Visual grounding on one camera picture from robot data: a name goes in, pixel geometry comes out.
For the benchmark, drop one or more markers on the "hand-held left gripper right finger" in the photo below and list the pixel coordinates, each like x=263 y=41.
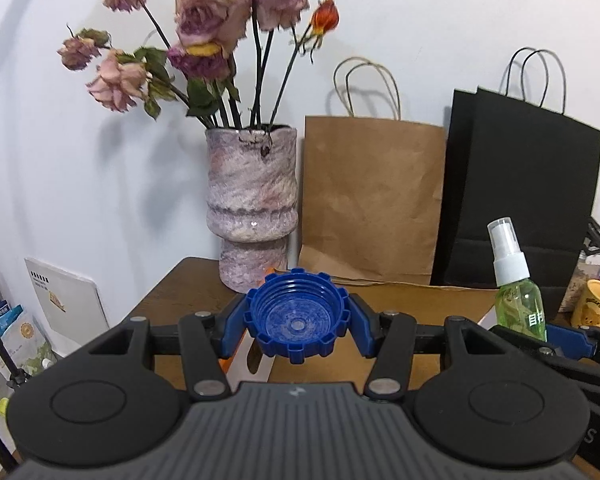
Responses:
x=362 y=332

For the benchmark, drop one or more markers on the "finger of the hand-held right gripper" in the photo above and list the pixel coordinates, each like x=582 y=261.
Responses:
x=572 y=342
x=517 y=339

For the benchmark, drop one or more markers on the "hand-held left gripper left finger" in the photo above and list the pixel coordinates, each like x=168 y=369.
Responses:
x=232 y=327

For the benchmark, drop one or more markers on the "green spray bottle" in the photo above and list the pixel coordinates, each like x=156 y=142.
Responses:
x=520 y=300

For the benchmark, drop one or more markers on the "blue ridged screw cap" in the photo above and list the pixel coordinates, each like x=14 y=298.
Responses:
x=292 y=325

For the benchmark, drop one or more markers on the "red cardboard box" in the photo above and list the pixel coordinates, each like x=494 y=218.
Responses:
x=430 y=305

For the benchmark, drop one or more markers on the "yellow bear mug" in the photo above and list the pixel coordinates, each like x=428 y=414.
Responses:
x=595 y=305

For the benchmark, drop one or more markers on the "clear jar with black clips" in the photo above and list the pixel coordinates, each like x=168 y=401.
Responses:
x=577 y=282

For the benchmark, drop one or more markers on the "mottled purple ceramic vase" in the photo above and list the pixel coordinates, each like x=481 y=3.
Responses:
x=252 y=210

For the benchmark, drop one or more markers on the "brown paper bag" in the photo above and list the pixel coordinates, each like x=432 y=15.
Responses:
x=370 y=200

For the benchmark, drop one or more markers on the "black paper bag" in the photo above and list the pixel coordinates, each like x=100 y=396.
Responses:
x=520 y=185

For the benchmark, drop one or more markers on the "white printed board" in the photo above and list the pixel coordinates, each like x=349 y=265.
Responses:
x=65 y=300

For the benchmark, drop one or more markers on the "white and green packet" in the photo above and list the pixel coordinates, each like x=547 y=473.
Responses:
x=17 y=342

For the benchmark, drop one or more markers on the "dried rose bouquet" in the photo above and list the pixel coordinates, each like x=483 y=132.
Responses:
x=200 y=15

